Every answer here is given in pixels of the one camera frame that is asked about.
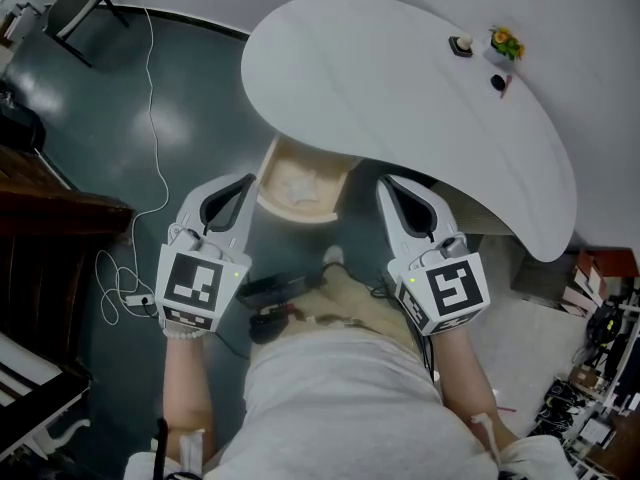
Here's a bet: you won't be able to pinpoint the pile of cables and equipment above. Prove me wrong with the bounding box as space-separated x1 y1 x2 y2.
534 287 640 480

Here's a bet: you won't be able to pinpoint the black and white bench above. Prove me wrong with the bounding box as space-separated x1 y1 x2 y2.
0 330 94 469

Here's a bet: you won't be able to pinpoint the person's left forearm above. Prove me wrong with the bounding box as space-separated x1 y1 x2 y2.
162 338 214 434

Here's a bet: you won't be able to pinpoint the black box device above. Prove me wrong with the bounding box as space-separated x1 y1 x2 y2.
235 273 326 309

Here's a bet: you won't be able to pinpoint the white drawstring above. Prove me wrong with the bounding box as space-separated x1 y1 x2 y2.
469 414 501 464

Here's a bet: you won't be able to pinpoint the stack of red brown boxes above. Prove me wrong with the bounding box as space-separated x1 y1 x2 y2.
559 248 640 319

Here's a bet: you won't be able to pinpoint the black pouch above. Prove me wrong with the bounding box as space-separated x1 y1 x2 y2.
248 310 291 344

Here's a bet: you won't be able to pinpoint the small potted plant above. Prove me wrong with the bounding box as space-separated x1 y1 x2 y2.
482 26 526 64

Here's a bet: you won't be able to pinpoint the black cable bundle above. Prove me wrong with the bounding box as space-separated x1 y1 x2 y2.
319 262 439 384

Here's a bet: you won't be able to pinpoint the person's white shirt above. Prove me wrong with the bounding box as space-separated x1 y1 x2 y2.
124 330 581 480

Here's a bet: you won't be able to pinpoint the white curved furniture leg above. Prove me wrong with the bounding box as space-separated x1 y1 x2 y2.
47 417 92 454

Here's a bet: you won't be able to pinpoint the white curved desk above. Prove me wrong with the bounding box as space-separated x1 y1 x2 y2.
240 0 579 264

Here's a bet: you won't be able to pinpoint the gold waist chain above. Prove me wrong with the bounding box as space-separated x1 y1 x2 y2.
299 312 366 327

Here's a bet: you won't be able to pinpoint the person's right forearm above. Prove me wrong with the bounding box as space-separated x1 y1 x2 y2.
432 327 519 444

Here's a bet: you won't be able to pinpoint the person's beige trousers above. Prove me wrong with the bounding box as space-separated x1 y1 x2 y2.
294 265 419 352

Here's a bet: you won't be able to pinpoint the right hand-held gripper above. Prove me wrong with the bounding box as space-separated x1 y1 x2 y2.
375 174 491 337

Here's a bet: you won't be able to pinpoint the white bead bracelet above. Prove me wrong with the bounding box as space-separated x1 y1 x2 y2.
162 323 207 342

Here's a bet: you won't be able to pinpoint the cream wooden drawer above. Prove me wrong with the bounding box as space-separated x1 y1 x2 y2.
255 135 361 224

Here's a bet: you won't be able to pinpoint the black case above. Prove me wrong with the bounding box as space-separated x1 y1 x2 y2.
0 102 49 152

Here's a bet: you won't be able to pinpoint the grey chair black legs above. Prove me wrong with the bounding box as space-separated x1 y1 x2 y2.
42 0 130 69

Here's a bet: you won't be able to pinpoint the white power cable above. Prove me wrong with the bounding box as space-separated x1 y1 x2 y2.
94 0 171 327

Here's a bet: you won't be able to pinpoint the black strap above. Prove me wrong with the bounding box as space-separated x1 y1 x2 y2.
155 417 169 480

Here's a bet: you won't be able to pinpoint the dark wooden furniture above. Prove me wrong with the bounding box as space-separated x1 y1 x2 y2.
0 142 136 369

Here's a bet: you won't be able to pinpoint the grey wooden platform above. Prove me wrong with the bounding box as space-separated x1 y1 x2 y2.
509 252 581 309

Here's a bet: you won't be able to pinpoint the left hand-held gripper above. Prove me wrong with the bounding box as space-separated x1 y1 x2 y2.
154 172 260 337

